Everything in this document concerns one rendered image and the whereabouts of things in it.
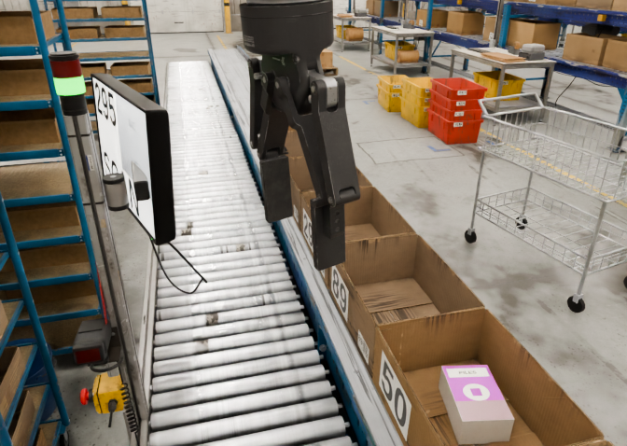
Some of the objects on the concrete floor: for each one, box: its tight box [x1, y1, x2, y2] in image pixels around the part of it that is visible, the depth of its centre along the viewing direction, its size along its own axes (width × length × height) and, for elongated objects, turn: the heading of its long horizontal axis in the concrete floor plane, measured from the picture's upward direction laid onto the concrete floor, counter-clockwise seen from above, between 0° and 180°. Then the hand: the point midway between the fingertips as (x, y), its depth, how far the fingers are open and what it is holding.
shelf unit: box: [38, 0, 160, 133], centre depth 556 cm, size 98×49×196 cm, turn 105°
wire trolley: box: [465, 92, 627, 313], centre depth 317 cm, size 107×56×103 cm, turn 25°
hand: (300, 221), depth 49 cm, fingers open, 10 cm apart
